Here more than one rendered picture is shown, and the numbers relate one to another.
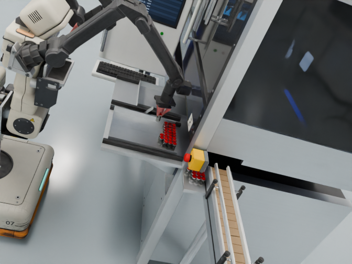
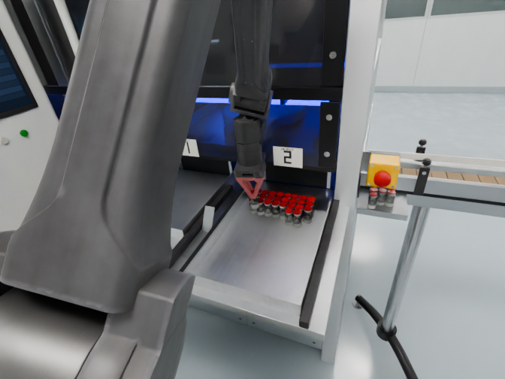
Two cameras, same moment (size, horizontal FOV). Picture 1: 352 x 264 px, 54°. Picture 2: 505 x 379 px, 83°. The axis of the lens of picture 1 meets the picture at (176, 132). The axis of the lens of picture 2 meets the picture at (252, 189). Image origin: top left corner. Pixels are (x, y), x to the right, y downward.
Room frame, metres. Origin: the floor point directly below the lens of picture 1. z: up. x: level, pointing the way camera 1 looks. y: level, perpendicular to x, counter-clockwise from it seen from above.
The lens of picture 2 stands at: (1.10, 0.57, 1.39)
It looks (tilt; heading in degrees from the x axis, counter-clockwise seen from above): 32 degrees down; 311
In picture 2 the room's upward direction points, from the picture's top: 6 degrees counter-clockwise
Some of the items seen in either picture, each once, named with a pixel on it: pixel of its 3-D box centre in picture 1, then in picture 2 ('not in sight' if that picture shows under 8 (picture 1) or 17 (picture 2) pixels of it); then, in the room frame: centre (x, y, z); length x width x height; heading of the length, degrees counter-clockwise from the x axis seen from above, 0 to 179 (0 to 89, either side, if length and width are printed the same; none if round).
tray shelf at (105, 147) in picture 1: (152, 118); (216, 222); (1.61, 0.15, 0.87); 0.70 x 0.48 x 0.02; 15
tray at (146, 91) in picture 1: (165, 101); (179, 193); (1.79, 0.13, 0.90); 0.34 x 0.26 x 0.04; 105
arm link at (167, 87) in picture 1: (172, 87); (247, 128); (1.49, 0.10, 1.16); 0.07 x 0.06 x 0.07; 117
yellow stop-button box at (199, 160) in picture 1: (197, 160); (382, 169); (1.25, -0.14, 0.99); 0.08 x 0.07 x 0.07; 105
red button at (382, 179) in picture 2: (188, 157); (382, 178); (1.24, -0.10, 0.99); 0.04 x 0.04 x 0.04; 15
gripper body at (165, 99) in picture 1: (166, 97); (249, 153); (1.49, 0.11, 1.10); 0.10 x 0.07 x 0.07; 121
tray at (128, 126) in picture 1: (143, 130); (266, 238); (1.43, 0.15, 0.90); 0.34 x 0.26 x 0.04; 105
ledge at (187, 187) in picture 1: (196, 183); (382, 200); (1.25, -0.18, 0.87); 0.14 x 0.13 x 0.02; 105
